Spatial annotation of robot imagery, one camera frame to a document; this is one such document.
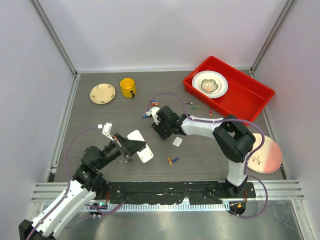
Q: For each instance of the white slotted cable duct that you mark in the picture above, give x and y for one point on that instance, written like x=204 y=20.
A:
x=185 y=206

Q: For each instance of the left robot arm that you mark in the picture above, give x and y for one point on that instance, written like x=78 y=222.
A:
x=86 y=184

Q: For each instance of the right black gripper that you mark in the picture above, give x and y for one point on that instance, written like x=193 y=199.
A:
x=163 y=135

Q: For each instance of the cream floral plate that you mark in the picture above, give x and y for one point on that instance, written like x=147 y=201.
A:
x=102 y=93

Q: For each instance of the yellow mug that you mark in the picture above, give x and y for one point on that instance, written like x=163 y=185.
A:
x=128 y=87

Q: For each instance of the orange battery lower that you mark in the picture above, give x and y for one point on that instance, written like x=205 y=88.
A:
x=170 y=161

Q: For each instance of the red plastic bin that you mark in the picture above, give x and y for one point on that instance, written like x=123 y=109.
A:
x=245 y=97

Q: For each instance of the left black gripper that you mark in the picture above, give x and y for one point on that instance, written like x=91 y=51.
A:
x=128 y=146

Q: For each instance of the white paper plate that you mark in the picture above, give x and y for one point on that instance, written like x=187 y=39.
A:
x=209 y=74

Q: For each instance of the purple battery lower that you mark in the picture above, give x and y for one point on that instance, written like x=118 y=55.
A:
x=175 y=160

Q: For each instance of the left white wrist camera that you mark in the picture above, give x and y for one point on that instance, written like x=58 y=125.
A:
x=106 y=129

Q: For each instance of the white remote control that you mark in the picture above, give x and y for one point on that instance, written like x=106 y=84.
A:
x=144 y=152

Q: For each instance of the white battery cover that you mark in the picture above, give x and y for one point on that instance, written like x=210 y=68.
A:
x=177 y=141

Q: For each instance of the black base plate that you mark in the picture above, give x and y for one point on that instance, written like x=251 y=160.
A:
x=172 y=192

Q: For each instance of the small patterned bowl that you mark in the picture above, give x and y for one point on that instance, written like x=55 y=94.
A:
x=209 y=85

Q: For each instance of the pink white plate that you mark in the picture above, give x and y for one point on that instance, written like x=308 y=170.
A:
x=267 y=159

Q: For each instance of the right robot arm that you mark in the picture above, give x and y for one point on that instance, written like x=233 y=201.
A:
x=235 y=140

